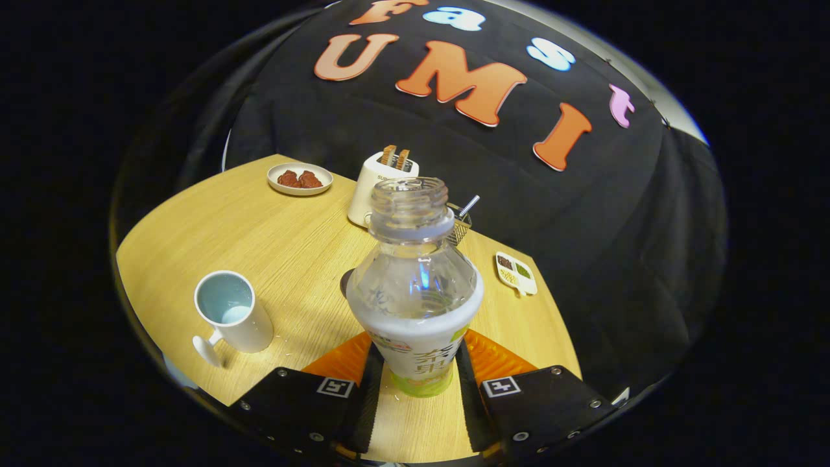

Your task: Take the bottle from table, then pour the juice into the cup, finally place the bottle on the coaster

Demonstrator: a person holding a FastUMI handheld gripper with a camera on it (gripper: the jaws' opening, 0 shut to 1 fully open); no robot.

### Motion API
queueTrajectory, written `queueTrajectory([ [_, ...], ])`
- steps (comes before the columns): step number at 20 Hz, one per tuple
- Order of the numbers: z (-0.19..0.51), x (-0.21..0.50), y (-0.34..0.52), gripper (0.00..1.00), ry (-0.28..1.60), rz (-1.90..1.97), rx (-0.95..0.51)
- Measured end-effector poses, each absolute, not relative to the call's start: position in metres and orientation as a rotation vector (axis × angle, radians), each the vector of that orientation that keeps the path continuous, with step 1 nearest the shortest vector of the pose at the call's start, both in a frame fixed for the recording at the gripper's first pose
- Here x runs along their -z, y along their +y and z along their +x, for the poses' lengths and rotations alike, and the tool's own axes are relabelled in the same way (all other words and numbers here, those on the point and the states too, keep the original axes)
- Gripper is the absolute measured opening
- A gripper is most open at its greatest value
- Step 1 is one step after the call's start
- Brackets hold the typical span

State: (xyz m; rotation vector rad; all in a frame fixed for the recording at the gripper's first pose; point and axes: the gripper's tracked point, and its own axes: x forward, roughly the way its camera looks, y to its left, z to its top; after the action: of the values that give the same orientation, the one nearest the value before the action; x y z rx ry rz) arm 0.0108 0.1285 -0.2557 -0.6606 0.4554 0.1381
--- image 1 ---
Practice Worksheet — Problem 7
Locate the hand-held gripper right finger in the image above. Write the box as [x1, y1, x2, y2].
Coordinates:
[454, 328, 617, 464]

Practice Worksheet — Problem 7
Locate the wooden table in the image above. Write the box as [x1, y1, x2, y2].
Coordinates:
[115, 154, 583, 464]

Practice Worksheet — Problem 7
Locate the white toaster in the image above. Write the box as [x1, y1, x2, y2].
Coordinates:
[347, 150, 420, 229]

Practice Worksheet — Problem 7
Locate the clear plastic juice bottle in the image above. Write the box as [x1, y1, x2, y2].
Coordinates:
[346, 176, 484, 398]

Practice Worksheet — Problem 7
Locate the wire mesh utensil holder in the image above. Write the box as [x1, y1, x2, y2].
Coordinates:
[446, 202, 473, 247]

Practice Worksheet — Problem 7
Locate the white divided bean dish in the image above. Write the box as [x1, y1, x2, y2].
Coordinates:
[495, 251, 538, 298]

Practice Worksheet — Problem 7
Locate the white round plate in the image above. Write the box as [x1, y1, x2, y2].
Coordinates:
[267, 162, 334, 197]

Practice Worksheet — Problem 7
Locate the white cup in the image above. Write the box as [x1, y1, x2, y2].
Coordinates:
[192, 270, 275, 368]

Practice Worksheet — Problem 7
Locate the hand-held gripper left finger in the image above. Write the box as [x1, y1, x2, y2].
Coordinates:
[228, 331, 385, 464]

